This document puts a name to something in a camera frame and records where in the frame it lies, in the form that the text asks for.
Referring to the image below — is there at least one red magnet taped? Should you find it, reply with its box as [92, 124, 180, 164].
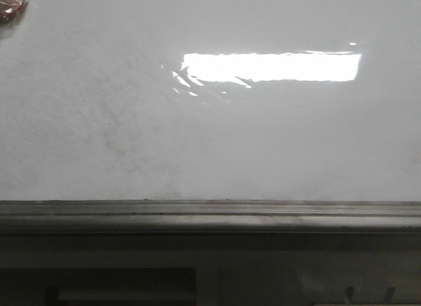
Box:
[1, 0, 28, 24]

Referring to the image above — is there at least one white glossy whiteboard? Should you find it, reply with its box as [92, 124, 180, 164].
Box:
[1, 0, 420, 201]

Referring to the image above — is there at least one grey aluminium whiteboard tray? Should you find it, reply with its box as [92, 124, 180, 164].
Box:
[1, 199, 420, 234]

